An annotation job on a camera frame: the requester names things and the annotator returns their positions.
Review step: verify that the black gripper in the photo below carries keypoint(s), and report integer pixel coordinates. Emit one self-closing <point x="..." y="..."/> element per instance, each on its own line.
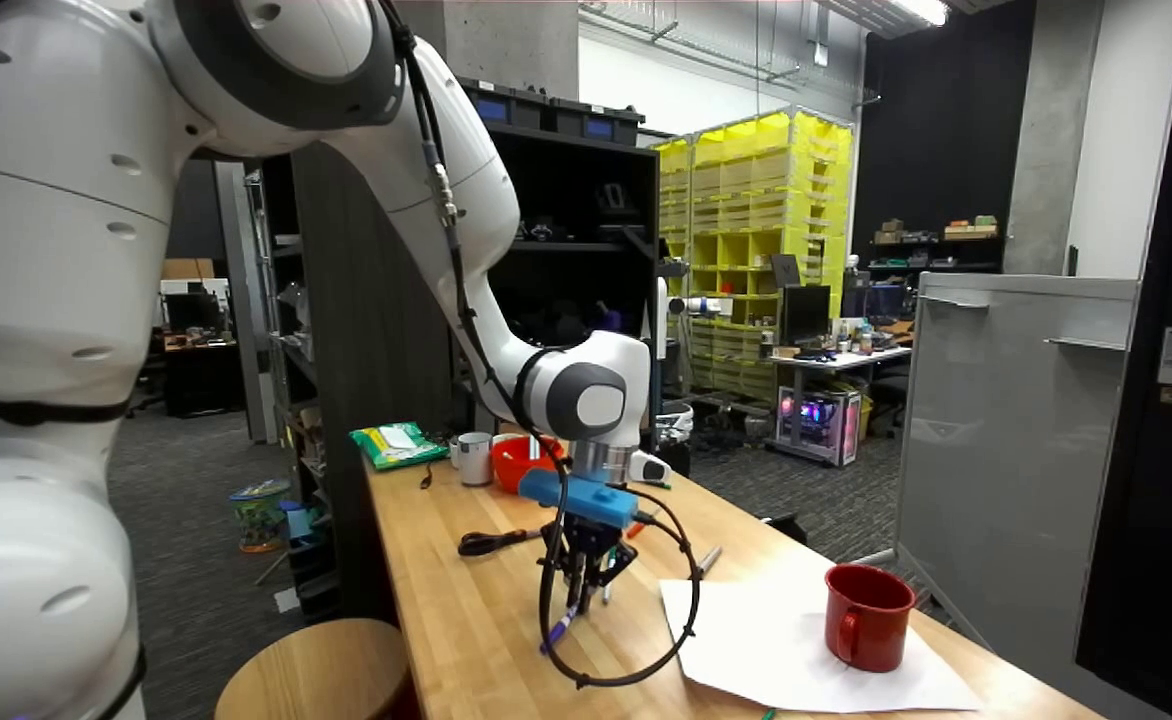
<point x="589" y="557"/>

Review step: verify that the purple cap white marker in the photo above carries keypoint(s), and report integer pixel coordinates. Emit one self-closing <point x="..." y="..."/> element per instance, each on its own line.
<point x="565" y="620"/>

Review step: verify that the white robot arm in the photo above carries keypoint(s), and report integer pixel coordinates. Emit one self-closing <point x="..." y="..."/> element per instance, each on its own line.
<point x="103" y="108"/>

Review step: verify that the red bowl cup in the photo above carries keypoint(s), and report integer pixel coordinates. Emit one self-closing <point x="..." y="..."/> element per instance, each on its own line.
<point x="514" y="457"/>

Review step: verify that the white grey cylinder cup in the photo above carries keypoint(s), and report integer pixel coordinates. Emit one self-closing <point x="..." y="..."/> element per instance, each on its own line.
<point x="468" y="457"/>

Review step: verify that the black scissors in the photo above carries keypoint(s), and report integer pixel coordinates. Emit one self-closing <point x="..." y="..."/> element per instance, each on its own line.
<point x="492" y="543"/>

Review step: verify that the white paper sheet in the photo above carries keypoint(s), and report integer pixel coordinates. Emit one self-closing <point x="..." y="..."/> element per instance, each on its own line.
<point x="764" y="643"/>

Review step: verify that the green wipes packet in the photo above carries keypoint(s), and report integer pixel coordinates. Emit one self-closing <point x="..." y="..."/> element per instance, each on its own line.
<point x="397" y="446"/>

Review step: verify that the round wooden stool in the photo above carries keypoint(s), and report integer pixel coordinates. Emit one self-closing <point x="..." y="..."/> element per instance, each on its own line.
<point x="333" y="668"/>

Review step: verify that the red mug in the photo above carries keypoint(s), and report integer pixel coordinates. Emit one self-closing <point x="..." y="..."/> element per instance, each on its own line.
<point x="867" y="619"/>

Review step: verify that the black shelving unit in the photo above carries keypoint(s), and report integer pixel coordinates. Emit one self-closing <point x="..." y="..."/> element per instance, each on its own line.
<point x="523" y="255"/>

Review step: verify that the yellow crate rack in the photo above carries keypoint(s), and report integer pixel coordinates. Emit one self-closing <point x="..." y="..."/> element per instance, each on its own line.
<point x="738" y="203"/>

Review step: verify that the grey metal cabinet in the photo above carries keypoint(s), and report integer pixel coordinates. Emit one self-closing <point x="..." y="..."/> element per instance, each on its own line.
<point x="1014" y="392"/>

